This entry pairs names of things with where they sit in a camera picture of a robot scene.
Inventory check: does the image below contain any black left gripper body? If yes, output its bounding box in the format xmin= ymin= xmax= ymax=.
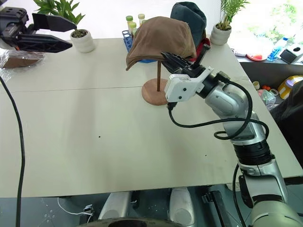
xmin=0 ymin=7 xmax=34 ymax=50

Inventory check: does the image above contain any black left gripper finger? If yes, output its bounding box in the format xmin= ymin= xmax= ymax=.
xmin=14 ymin=34 xmax=73 ymax=54
xmin=32 ymin=13 xmax=77 ymax=33

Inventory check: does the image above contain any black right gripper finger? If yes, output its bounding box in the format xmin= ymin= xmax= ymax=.
xmin=160 ymin=51 xmax=191 ymax=70
xmin=163 ymin=60 xmax=183 ymax=75

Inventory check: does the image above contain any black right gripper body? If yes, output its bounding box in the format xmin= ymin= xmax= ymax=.
xmin=175 ymin=64 xmax=207 ymax=78

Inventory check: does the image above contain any brown cap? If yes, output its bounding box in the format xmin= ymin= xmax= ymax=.
xmin=125 ymin=16 xmax=197 ymax=72

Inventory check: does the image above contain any wooden hat stand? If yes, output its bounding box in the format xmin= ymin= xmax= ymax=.
xmin=141 ymin=60 xmax=171 ymax=106

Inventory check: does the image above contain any dark blue cap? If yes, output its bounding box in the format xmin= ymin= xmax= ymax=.
xmin=170 ymin=1 xmax=207 ymax=49

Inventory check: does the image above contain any green leafy plant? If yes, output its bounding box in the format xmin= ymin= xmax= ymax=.
xmin=32 ymin=0 xmax=86 ymax=32

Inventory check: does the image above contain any red and black item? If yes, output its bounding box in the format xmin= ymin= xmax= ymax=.
xmin=193 ymin=37 xmax=212 ymax=70

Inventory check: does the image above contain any clear plastic bag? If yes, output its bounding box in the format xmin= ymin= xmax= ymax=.
xmin=0 ymin=48 xmax=46 ymax=82

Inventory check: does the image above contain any white ribbed plant pot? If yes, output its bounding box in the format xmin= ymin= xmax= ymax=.
xmin=209 ymin=23 xmax=232 ymax=46
xmin=70 ymin=28 xmax=96 ymax=53

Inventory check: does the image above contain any blue test tube rack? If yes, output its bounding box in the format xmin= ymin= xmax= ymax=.
xmin=121 ymin=30 xmax=157 ymax=64

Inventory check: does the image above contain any pink plate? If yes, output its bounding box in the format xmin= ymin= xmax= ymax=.
xmin=246 ymin=53 xmax=267 ymax=62

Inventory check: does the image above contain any green palm plant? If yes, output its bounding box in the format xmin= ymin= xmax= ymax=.
xmin=218 ymin=0 xmax=251 ymax=31

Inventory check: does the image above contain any blue-label water bottle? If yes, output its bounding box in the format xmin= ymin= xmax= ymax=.
xmin=267 ymin=37 xmax=289 ymax=61

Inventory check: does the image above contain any yellow plastic object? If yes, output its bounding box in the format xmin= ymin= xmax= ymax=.
xmin=277 ymin=75 xmax=303 ymax=100

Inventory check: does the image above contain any black and white box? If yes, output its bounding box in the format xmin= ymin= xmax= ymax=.
xmin=279 ymin=44 xmax=303 ymax=65

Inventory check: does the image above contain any dark fabric mass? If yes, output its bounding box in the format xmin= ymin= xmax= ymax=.
xmin=269 ymin=80 xmax=303 ymax=177

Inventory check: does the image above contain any silver rounded robot leg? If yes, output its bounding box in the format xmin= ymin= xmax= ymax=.
xmin=98 ymin=191 xmax=133 ymax=221
xmin=168 ymin=186 xmax=196 ymax=227

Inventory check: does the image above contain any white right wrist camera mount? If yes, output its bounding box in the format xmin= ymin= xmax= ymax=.
xmin=164 ymin=67 xmax=214 ymax=103

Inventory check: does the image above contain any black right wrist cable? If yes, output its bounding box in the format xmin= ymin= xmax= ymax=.
xmin=166 ymin=70 xmax=270 ymax=141

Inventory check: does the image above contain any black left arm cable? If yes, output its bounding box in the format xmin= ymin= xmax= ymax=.
xmin=0 ymin=76 xmax=26 ymax=227

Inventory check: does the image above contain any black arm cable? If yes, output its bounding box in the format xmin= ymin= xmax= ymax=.
xmin=0 ymin=76 xmax=26 ymax=227
xmin=232 ymin=163 xmax=249 ymax=227

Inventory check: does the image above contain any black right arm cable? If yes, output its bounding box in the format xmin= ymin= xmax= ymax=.
xmin=232 ymin=163 xmax=249 ymax=227

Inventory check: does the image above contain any black metal bracket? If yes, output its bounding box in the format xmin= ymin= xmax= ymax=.
xmin=200 ymin=188 xmax=238 ymax=227

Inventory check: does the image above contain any thin white wire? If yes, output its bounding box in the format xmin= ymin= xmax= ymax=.
xmin=57 ymin=197 xmax=96 ymax=217

